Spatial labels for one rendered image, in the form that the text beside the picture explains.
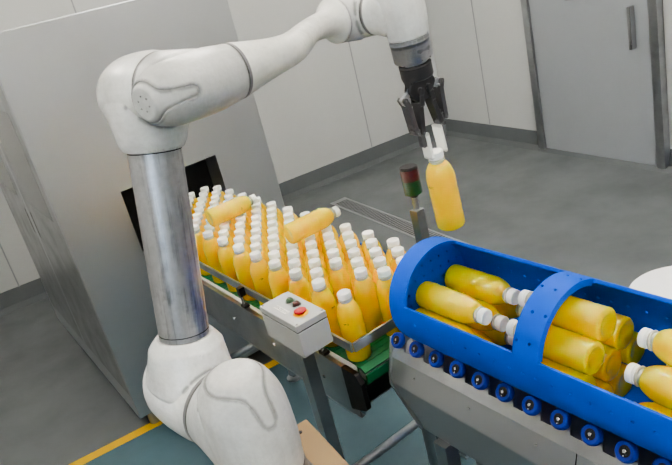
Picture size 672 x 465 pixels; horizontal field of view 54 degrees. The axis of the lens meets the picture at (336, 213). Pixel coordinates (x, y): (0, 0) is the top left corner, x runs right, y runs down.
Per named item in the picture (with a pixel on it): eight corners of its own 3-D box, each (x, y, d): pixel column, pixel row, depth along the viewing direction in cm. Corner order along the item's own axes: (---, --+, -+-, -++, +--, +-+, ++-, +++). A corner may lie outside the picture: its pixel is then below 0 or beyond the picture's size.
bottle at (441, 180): (451, 212, 172) (437, 149, 163) (470, 219, 166) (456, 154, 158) (431, 225, 169) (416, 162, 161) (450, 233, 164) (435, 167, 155)
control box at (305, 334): (304, 358, 176) (295, 326, 172) (268, 335, 192) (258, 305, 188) (334, 340, 181) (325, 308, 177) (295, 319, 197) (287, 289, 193)
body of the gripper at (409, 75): (412, 69, 143) (421, 108, 147) (438, 54, 147) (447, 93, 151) (389, 67, 149) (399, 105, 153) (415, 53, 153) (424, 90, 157)
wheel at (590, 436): (602, 428, 130) (607, 428, 131) (582, 418, 134) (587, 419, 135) (595, 450, 130) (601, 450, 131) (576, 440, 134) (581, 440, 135)
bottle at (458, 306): (428, 311, 171) (482, 333, 156) (412, 301, 167) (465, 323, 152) (439, 286, 172) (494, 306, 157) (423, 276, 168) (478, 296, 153)
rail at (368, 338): (355, 352, 182) (353, 343, 181) (354, 351, 183) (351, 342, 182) (455, 289, 202) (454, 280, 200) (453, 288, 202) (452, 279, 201)
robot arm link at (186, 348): (190, 464, 125) (136, 426, 141) (258, 427, 135) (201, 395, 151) (120, 50, 107) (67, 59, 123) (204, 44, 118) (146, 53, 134)
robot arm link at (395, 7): (441, 26, 145) (395, 29, 154) (425, -46, 138) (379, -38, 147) (412, 44, 139) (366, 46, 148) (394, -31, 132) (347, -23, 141)
